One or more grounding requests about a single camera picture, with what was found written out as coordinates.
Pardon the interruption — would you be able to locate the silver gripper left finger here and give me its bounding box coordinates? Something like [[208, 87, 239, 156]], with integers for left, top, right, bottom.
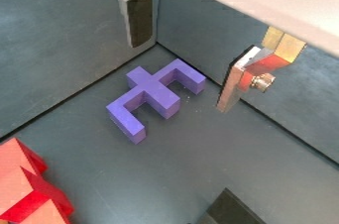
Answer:
[[119, 0, 152, 48]]

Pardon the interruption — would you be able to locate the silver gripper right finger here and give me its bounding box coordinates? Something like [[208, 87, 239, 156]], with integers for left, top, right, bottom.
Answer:
[[216, 27, 307, 112]]

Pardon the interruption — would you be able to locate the purple comb-shaped block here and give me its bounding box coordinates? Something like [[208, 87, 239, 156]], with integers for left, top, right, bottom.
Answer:
[[105, 59, 206, 144]]

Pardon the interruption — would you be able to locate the black angle fixture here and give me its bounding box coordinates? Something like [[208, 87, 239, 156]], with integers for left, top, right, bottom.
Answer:
[[196, 188, 266, 224]]

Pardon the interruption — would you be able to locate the red comb-shaped block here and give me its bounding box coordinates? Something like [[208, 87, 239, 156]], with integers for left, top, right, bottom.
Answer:
[[0, 138, 75, 224]]

